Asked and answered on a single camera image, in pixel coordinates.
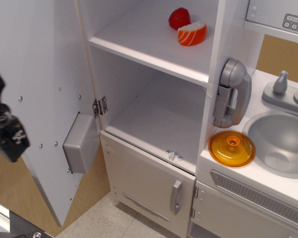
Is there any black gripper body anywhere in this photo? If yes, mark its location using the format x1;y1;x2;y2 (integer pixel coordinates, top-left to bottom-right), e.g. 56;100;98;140
0;76;30;163

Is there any white fridge door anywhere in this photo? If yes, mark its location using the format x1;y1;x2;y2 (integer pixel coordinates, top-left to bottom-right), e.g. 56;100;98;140
0;0;95;226

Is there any white fridge shelf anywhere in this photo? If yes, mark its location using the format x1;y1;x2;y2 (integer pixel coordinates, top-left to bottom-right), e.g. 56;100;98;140
89;0;219;85

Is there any grey dispenser box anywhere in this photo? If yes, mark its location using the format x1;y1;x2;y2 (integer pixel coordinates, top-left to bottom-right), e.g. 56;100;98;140
63;113;100;174

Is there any metal door hinge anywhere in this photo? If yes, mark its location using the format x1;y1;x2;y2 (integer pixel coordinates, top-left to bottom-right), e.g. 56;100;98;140
92;96;108;117

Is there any white lower freezer door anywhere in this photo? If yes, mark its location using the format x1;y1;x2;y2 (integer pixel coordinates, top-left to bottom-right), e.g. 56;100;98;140
100;131;196;238

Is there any white door latch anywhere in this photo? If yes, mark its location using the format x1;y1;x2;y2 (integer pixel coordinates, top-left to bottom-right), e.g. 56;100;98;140
165;150;183;161

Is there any white toy kitchen cabinet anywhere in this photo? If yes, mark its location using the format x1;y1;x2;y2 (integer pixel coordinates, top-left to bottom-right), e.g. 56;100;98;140
78;0;298;238

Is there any orange salmon sushi toy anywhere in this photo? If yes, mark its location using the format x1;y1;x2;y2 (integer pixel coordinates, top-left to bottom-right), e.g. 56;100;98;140
177;21;208;46

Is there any red toy strawberry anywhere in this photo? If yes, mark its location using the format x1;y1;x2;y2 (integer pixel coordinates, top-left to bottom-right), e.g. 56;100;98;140
168;7;191;30

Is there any orange transparent pot lid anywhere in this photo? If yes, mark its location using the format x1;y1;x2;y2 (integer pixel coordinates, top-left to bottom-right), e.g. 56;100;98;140
208;130;256;168

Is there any white oven door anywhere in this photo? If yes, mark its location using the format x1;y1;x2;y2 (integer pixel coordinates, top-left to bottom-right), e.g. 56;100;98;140
189;182;298;238

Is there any grey toy telephone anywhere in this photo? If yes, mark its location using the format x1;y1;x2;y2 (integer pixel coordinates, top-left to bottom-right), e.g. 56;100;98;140
214;59;252;128

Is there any grey toy sink basin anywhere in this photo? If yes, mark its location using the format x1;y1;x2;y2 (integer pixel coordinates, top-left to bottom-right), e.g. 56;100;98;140
243;112;298;179

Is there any grey toy faucet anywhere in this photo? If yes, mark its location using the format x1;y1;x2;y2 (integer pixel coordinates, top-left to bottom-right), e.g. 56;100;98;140
262;70;298;113

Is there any grey oven vent panel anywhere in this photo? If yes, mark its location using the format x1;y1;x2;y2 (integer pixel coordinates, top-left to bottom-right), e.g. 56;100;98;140
210;170;298;225

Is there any toy microwave with keypad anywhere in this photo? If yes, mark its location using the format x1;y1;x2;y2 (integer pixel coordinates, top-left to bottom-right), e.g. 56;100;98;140
244;0;298;35

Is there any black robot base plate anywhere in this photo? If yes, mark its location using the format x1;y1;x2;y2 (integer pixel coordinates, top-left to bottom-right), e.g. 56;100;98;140
9;211;53;238

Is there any grey freezer door handle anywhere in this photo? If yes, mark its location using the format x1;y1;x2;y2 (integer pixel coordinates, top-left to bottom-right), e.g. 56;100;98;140
170;180;182;215

